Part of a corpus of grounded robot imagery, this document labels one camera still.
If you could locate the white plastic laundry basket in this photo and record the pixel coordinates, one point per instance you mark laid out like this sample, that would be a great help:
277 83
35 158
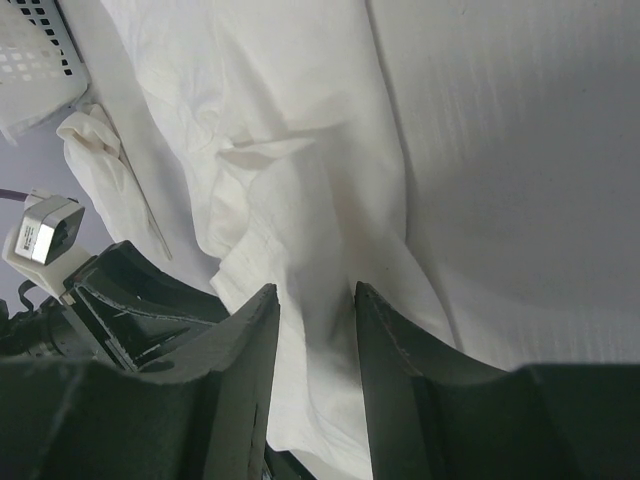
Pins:
41 70

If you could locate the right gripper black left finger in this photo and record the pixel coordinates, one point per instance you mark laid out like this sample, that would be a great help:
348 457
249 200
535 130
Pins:
232 365

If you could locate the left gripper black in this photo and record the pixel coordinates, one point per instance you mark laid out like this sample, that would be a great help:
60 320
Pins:
131 313

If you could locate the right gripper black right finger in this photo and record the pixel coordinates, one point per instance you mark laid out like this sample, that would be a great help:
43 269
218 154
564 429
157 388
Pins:
401 364

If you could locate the folded white t shirt stack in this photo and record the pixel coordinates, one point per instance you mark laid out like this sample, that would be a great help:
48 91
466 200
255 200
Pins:
119 156

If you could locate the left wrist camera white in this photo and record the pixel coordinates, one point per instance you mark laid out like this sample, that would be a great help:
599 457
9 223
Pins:
42 246

